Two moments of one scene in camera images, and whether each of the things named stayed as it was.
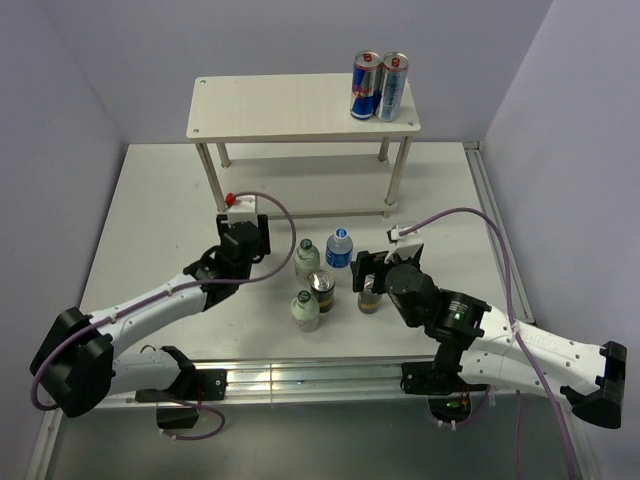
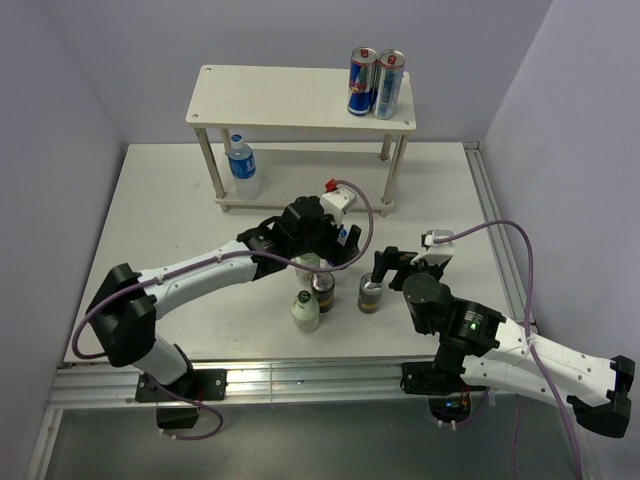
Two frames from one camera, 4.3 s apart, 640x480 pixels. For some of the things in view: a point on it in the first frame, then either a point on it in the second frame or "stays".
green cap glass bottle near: x=305 y=312 stays
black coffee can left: x=322 y=287 stays
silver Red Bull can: x=395 y=68 stays
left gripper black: x=263 y=244 → x=334 y=251
